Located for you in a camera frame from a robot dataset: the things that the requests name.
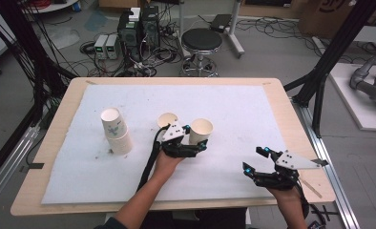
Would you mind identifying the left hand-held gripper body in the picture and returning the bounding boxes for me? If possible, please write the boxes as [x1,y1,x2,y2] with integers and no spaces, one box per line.
[158,119,203,159]

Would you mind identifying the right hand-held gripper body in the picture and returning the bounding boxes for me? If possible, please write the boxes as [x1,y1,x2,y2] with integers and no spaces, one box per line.
[252,150,323,191]

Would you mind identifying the single plain paper cup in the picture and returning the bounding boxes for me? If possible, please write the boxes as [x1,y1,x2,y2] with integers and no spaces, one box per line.
[157,112,179,130]
[189,117,215,146]

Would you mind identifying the stack of printed paper cups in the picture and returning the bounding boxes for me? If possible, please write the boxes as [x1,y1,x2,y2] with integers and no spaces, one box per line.
[100,107,134,156]

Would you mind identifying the person's left hand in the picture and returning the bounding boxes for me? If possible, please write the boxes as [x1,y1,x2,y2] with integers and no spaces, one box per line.
[152,151,186,183]

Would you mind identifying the person's right hand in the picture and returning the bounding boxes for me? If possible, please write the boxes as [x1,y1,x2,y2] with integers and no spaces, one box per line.
[266,184,301,208]

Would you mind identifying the thin wooden stick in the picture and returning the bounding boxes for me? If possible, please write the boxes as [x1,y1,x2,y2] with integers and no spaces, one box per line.
[299,177,323,199]

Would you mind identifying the light wooden table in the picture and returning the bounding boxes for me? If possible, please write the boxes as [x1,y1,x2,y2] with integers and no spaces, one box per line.
[10,76,337,217]

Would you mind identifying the white table mat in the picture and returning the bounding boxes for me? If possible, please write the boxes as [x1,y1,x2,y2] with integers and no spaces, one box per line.
[41,84,300,204]

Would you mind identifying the person's dark clothing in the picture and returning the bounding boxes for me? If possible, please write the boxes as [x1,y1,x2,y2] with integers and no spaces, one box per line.
[94,208,248,229]

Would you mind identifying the white floor platform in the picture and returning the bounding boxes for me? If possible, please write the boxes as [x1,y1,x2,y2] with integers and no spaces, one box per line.
[328,62,376,132]

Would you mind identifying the black round stool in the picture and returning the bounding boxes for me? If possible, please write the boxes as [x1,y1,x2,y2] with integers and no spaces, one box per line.
[179,28,223,78]

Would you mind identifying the grey bench power supply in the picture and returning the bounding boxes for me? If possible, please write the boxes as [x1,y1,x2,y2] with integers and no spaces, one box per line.
[105,33,119,60]
[94,33,109,60]

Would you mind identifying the black computer tower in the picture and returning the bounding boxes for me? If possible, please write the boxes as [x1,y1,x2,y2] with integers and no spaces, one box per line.
[140,5,161,50]
[117,10,142,62]

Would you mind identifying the white metal stand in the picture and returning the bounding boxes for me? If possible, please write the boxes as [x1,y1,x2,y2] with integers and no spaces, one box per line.
[178,0,246,59]

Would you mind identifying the black flat device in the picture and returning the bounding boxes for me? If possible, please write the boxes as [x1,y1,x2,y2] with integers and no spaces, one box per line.
[209,13,233,33]

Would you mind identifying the small white box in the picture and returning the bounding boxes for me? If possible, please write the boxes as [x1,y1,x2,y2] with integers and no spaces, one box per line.
[128,7,141,23]

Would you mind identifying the brown cardboard box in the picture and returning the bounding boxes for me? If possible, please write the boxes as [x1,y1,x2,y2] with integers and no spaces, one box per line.
[299,0,359,39]

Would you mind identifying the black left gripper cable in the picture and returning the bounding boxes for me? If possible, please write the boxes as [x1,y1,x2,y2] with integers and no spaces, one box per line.
[136,124,171,193]

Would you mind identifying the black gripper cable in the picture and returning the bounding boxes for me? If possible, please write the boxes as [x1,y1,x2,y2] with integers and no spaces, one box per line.
[136,124,171,193]
[293,182,310,220]

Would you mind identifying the aluminium rail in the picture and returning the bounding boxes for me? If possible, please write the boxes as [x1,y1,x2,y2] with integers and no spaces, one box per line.
[292,101,362,229]
[0,125,41,213]

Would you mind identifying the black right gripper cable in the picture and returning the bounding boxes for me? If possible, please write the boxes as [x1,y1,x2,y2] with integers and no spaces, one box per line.
[293,182,310,220]

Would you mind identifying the tangle of floor cables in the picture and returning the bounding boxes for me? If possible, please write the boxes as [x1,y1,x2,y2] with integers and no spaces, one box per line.
[79,37,184,78]

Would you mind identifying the black metal frame post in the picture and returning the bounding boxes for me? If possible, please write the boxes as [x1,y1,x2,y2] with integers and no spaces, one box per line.
[0,0,79,189]
[284,0,376,138]

